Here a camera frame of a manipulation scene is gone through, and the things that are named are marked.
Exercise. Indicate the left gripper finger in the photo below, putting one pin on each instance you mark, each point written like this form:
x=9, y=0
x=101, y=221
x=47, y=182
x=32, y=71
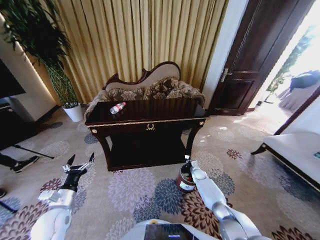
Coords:
x=89, y=161
x=70, y=161

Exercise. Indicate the dark red trash bin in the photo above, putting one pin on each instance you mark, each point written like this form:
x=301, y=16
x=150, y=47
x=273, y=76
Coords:
x=184, y=182

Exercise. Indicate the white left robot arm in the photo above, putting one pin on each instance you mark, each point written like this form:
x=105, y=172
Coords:
x=56, y=220

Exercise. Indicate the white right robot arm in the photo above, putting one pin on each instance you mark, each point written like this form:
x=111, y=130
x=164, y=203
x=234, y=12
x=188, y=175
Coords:
x=212, y=192

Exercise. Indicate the thin black rod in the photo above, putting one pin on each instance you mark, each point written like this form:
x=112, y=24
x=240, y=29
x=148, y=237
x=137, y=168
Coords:
x=8, y=207
x=33, y=151

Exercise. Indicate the person's black shoe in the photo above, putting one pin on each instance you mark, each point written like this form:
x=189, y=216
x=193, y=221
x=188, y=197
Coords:
x=2, y=193
x=25, y=164

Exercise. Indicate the white plant pot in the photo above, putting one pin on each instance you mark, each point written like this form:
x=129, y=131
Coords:
x=73, y=112

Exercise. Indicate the dark wood console table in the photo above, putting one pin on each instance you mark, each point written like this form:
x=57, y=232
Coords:
x=147, y=130

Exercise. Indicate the clear bottle with red label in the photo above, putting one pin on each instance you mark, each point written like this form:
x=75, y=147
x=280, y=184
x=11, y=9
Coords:
x=117, y=108

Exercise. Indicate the dark television cabinet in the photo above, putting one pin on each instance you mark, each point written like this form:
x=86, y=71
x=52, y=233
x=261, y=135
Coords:
x=17, y=127

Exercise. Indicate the person's leg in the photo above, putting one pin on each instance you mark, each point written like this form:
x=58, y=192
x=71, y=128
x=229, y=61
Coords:
x=6, y=160

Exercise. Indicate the brown floral cushion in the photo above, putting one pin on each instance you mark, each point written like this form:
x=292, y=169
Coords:
x=185, y=92
x=160, y=88
x=125, y=94

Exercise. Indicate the white robot front shell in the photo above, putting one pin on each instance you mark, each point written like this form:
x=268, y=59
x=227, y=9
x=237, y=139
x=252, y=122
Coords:
x=162, y=231

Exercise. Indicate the carved wood chaise sofa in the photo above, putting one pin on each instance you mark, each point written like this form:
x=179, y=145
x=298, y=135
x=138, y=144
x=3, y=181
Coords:
x=162, y=75

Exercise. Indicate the black television screen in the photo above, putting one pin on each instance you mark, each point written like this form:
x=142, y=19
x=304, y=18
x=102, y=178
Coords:
x=8, y=82

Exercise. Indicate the white upholstered bench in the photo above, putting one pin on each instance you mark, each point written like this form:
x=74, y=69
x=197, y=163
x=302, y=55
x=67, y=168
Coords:
x=295, y=152

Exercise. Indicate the grey draped table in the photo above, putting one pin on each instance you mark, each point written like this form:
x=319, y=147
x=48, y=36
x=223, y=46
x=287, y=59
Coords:
x=297, y=98

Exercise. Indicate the dark wood door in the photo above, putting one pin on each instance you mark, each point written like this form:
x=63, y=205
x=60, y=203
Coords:
x=255, y=55

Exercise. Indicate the tall green potted plant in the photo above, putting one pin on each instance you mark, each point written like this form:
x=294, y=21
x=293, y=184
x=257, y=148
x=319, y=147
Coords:
x=37, y=32

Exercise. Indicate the gold pleated curtain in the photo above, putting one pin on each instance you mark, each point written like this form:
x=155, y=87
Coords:
x=140, y=37

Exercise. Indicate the blue covered object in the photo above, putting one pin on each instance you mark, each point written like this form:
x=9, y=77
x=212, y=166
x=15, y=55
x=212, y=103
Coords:
x=306, y=80

